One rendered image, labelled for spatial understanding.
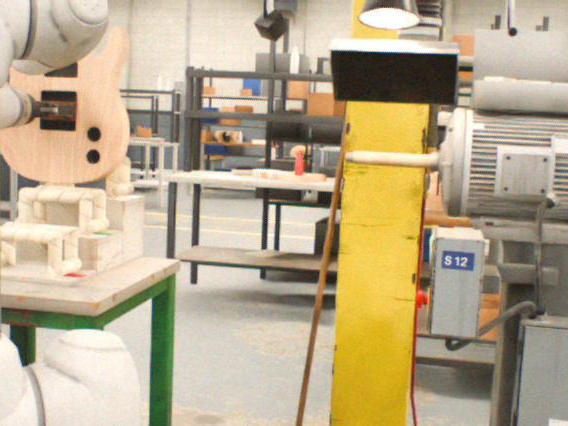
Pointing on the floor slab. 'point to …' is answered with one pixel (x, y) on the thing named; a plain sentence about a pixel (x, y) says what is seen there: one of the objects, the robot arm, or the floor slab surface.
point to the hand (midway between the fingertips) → (57, 110)
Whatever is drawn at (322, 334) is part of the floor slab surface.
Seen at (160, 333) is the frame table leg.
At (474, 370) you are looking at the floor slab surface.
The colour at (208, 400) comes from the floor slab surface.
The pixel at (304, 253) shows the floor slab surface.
